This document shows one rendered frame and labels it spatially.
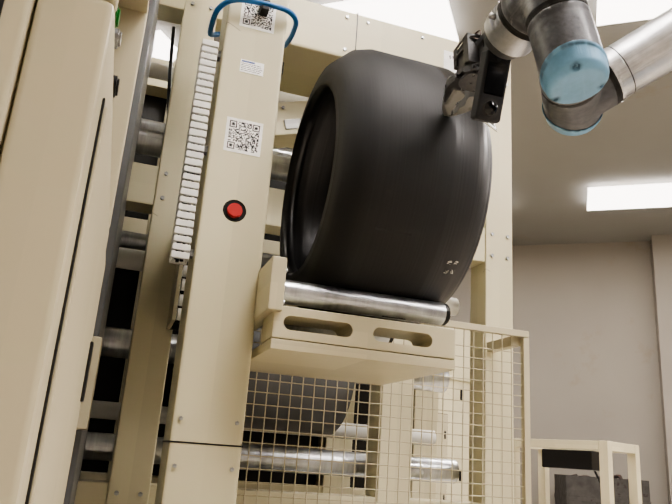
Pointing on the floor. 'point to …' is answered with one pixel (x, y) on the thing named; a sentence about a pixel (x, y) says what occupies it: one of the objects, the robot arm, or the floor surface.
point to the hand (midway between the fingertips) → (449, 114)
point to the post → (222, 277)
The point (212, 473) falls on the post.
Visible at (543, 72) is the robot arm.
